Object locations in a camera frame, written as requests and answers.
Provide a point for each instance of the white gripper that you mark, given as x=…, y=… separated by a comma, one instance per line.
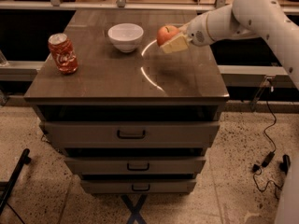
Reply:
x=196, y=30

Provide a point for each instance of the red apple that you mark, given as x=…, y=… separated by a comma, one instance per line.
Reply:
x=165, y=33

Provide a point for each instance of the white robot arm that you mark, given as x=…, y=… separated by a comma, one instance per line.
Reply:
x=240, y=20

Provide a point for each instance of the white ceramic bowl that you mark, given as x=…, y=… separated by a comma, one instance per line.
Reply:
x=126, y=37

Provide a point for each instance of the grey drawer cabinet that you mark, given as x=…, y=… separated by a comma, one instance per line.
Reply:
x=144, y=85

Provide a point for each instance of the red soda can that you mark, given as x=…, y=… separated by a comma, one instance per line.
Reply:
x=62, y=52

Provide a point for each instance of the top grey drawer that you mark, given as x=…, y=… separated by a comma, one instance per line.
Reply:
x=117, y=134

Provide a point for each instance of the grey drawer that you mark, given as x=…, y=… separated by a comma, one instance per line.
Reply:
x=138, y=186
x=136, y=165
x=117, y=134

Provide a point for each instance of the middle grey drawer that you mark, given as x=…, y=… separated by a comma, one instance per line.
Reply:
x=136, y=165

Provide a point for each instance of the black right stand leg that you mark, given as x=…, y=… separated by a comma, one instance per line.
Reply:
x=286, y=163

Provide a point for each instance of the black stand leg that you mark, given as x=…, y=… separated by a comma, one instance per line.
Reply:
x=6, y=187
x=286, y=163

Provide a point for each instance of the bottom grey drawer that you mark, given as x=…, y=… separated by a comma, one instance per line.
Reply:
x=138, y=186

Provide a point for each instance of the black left stand leg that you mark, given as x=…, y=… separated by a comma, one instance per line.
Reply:
x=6, y=187

